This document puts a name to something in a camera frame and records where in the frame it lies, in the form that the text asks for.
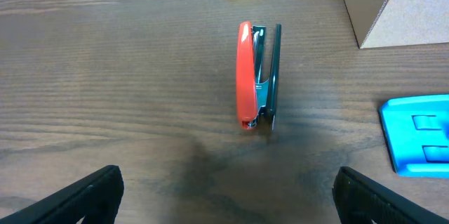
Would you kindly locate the brown cardboard box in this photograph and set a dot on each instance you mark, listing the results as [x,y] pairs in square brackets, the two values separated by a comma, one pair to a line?
[385,23]

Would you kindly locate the blue hole punch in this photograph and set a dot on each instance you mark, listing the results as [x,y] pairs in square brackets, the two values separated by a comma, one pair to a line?
[416,132]

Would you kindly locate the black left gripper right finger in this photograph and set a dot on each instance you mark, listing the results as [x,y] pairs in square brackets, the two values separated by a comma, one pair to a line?
[359,199]

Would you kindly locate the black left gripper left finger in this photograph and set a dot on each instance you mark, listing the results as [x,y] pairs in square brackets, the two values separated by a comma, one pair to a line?
[93,199]

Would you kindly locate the red black stapler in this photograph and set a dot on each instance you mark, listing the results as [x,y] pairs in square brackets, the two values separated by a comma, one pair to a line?
[255,97]

